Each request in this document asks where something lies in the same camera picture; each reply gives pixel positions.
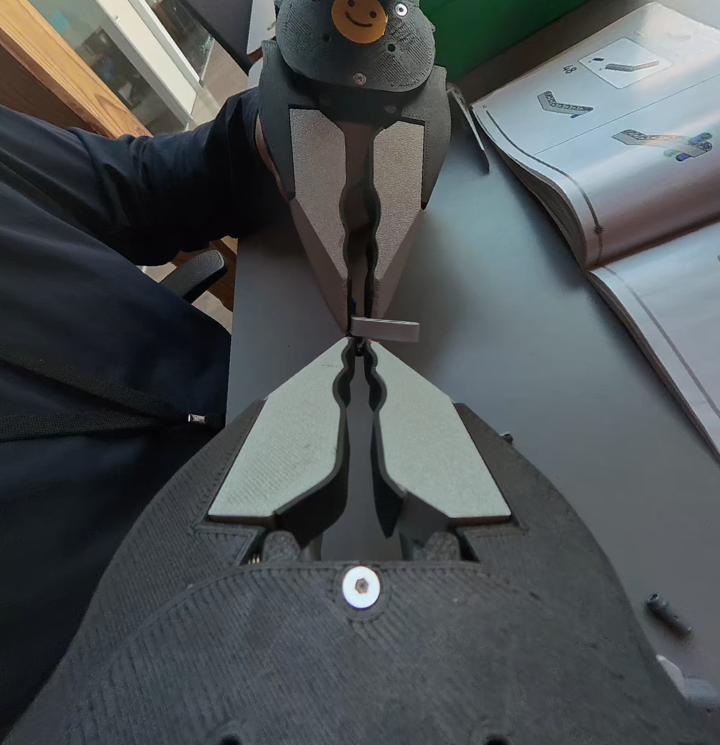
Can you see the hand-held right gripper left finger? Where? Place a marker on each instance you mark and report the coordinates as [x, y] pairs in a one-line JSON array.
[[278, 454]]

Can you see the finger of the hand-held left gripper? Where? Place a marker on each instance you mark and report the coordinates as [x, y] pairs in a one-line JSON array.
[[316, 174], [401, 174]]

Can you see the green plastic bin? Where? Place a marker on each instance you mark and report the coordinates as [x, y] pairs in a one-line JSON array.
[[499, 29]]

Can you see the black chair armrest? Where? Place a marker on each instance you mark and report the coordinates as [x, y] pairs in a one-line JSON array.
[[200, 270]]

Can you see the grey angled lego beam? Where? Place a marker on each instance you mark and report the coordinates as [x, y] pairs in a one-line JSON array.
[[389, 330]]

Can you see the dark grey curved strip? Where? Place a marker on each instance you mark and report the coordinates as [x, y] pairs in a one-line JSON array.
[[467, 122]]

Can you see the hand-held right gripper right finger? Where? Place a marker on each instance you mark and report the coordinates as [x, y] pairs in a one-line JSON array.
[[435, 460]]

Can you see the person's left forearm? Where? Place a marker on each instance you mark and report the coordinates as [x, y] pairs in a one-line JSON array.
[[179, 174]]

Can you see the glass partition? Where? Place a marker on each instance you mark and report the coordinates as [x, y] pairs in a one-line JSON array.
[[133, 52]]

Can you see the wooden counter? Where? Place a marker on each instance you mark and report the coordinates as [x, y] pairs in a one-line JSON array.
[[46, 64]]

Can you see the open lego instruction booklet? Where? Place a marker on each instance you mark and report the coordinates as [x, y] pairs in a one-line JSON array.
[[645, 192]]

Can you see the grey plastic piece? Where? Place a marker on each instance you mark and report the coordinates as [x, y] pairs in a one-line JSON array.
[[694, 692]]

